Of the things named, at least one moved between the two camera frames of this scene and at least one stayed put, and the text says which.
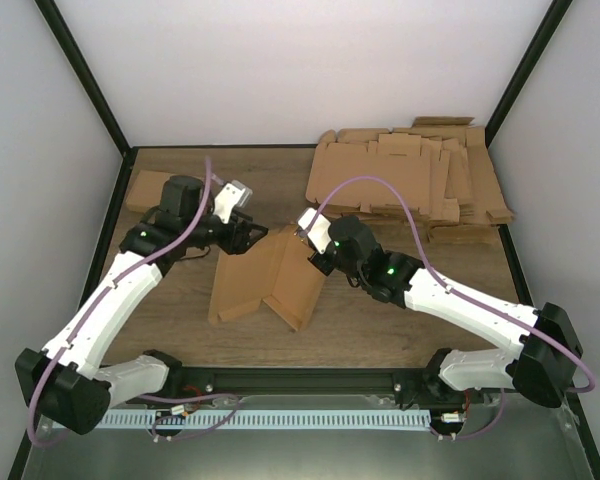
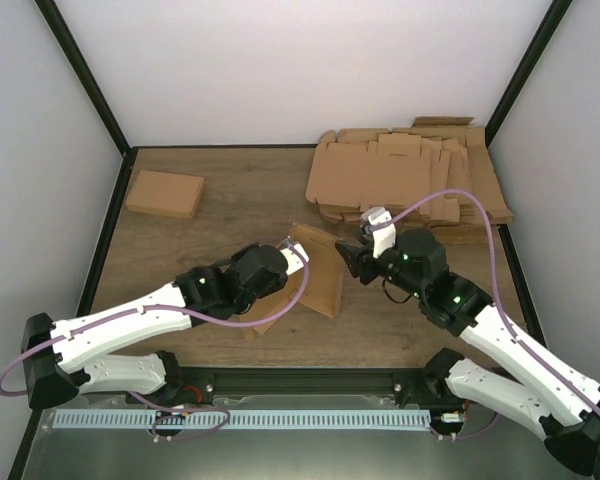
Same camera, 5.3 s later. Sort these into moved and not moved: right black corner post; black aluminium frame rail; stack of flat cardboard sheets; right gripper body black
Moved: right gripper body black
Not moved: right black corner post; stack of flat cardboard sheets; black aluminium frame rail
